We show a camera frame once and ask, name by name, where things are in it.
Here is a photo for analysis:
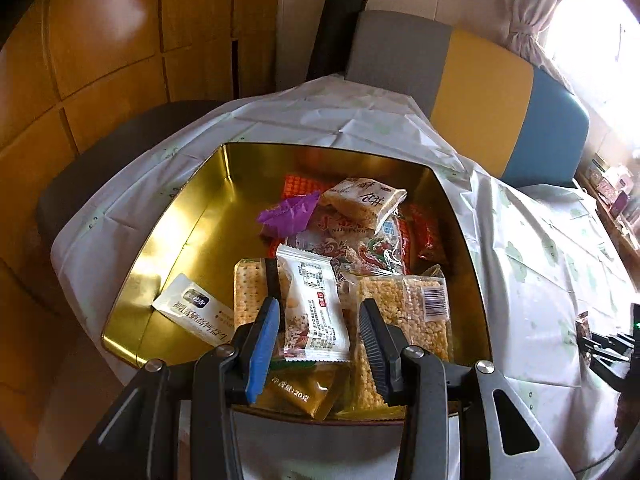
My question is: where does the white cloud pattern tablecloth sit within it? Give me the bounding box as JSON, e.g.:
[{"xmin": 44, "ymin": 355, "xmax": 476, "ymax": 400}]
[{"xmin": 51, "ymin": 76, "xmax": 634, "ymax": 479}]

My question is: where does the gold tin box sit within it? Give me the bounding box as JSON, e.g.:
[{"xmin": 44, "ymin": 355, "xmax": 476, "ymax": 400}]
[{"xmin": 101, "ymin": 143, "xmax": 491, "ymax": 368}]

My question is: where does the black rolled mat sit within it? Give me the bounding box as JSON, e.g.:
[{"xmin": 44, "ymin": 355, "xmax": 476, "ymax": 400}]
[{"xmin": 306, "ymin": 0, "xmax": 367, "ymax": 81}]

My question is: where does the white red snack packet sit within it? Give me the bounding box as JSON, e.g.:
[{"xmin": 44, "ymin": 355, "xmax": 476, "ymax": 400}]
[{"xmin": 276, "ymin": 244, "xmax": 350, "ymax": 362}]

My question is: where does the wooden wall cabinet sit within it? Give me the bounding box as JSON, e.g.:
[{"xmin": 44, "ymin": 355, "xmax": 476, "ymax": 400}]
[{"xmin": 1, "ymin": 0, "xmax": 278, "ymax": 457}]

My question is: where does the dark round stool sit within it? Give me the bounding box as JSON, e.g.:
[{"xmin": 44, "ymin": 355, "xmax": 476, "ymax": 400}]
[{"xmin": 36, "ymin": 100, "xmax": 222, "ymax": 248}]

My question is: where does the purple candy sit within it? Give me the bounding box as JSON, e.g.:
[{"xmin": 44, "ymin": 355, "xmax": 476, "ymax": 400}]
[{"xmin": 257, "ymin": 191, "xmax": 321, "ymax": 238}]

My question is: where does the purple small box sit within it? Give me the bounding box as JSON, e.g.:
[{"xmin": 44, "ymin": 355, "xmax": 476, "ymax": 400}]
[{"xmin": 610, "ymin": 191, "xmax": 629, "ymax": 219}]

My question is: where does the sesame cake snack bag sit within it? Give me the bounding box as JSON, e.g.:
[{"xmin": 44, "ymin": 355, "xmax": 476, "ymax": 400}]
[{"xmin": 319, "ymin": 177, "xmax": 408, "ymax": 233}]

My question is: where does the wooden side shelf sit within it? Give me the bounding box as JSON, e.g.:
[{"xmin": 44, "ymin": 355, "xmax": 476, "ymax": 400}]
[{"xmin": 576, "ymin": 154, "xmax": 639, "ymax": 288}]

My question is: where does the gold brown snack packet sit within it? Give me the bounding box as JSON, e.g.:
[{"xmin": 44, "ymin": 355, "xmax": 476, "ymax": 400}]
[{"xmin": 254, "ymin": 362, "xmax": 350, "ymax": 422}]

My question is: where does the cracker pack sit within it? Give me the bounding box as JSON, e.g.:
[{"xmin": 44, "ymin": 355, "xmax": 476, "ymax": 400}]
[{"xmin": 233, "ymin": 258, "xmax": 290, "ymax": 328}]

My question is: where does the red orange snack packet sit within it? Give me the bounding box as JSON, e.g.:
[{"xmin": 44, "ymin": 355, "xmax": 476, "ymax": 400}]
[{"xmin": 411, "ymin": 205, "xmax": 446, "ymax": 263}]

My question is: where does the white black sachet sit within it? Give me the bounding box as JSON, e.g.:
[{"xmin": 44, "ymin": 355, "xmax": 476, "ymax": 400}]
[{"xmin": 152, "ymin": 273, "xmax": 234, "ymax": 347}]

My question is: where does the large orange snack bag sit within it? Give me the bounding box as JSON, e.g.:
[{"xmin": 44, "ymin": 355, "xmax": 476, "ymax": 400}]
[{"xmin": 280, "ymin": 174, "xmax": 447, "ymax": 275}]

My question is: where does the window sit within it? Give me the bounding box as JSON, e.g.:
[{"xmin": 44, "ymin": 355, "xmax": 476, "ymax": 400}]
[{"xmin": 542, "ymin": 0, "xmax": 639, "ymax": 158}]

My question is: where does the grey yellow blue chair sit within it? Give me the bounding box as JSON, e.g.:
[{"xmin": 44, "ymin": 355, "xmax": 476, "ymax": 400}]
[{"xmin": 346, "ymin": 11, "xmax": 589, "ymax": 188}]

